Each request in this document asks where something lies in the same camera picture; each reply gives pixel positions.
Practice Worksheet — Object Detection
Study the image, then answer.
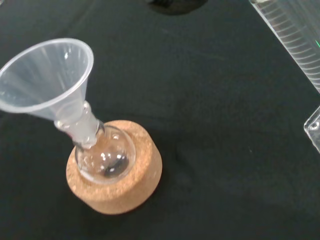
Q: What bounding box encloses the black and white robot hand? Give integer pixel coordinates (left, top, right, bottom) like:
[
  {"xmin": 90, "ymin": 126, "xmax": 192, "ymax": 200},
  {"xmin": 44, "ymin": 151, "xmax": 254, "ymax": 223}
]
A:
[{"xmin": 149, "ymin": 0, "xmax": 209, "ymax": 16}]

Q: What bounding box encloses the clear glass round-bottom flask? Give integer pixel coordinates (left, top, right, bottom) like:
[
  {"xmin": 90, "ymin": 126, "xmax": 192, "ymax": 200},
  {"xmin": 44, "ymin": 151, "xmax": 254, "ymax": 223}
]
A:
[{"xmin": 54, "ymin": 100, "xmax": 137, "ymax": 185}]

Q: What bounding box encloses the black bench cloth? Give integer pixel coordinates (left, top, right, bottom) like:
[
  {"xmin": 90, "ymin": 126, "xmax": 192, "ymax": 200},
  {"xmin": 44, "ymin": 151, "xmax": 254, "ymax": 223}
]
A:
[{"xmin": 0, "ymin": 0, "xmax": 320, "ymax": 240}]

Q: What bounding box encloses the clear plastic funnel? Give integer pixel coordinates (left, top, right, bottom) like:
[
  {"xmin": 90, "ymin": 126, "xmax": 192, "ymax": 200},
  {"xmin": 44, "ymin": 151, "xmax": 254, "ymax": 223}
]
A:
[{"xmin": 0, "ymin": 37, "xmax": 104, "ymax": 150}]

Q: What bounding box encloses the brown cork ring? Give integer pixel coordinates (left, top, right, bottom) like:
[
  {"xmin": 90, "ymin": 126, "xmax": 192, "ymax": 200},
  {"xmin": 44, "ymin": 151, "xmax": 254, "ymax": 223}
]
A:
[{"xmin": 65, "ymin": 119, "xmax": 163, "ymax": 215}]

